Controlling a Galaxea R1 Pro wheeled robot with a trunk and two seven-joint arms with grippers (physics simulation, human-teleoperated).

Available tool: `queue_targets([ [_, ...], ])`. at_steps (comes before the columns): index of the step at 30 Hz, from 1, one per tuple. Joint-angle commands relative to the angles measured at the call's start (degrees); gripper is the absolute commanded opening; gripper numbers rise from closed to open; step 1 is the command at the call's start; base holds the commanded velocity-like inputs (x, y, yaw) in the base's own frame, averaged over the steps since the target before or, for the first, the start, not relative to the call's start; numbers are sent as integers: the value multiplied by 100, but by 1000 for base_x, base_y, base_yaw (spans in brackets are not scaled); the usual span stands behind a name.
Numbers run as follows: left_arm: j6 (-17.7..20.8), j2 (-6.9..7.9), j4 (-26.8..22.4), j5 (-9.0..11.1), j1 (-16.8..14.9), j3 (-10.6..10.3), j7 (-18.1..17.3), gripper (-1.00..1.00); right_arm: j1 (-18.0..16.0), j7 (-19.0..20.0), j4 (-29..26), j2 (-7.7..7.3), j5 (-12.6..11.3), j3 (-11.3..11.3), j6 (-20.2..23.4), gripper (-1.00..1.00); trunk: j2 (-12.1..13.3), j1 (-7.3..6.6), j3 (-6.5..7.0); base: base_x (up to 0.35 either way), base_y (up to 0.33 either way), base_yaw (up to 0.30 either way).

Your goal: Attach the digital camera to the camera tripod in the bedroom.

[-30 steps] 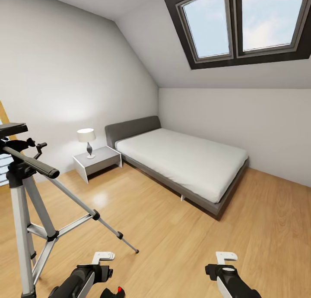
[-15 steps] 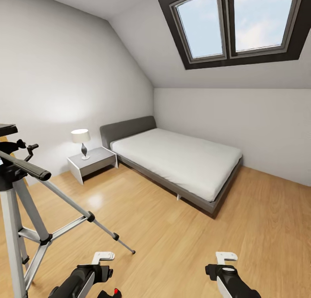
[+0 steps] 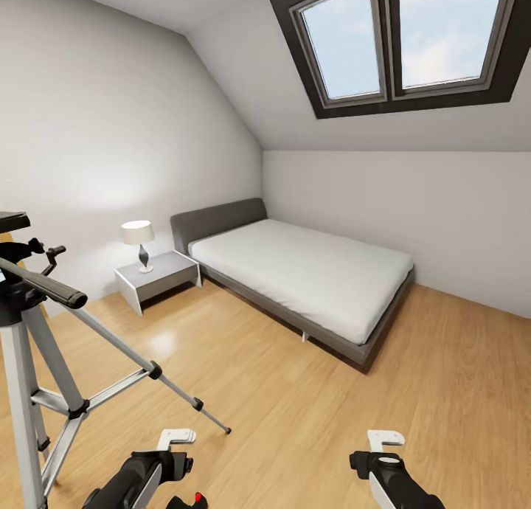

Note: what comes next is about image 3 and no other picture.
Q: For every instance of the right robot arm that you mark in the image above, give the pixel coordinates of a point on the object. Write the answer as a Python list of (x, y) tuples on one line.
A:
[(391, 484)]

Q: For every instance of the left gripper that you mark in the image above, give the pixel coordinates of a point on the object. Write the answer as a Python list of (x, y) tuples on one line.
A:
[(177, 466)]

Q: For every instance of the nightstand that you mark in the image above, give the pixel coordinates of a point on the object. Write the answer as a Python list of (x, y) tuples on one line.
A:
[(169, 270)]

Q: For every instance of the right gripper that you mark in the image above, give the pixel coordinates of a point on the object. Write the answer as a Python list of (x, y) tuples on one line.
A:
[(361, 461)]

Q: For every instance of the camera tripod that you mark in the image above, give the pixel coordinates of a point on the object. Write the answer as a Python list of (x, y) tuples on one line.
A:
[(21, 295)]

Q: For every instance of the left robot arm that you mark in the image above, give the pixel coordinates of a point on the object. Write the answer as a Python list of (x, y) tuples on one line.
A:
[(140, 476)]

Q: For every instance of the table lamp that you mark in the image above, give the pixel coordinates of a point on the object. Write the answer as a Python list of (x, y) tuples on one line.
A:
[(138, 233)]

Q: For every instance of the bed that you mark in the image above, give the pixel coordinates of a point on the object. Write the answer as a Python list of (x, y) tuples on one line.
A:
[(338, 290)]

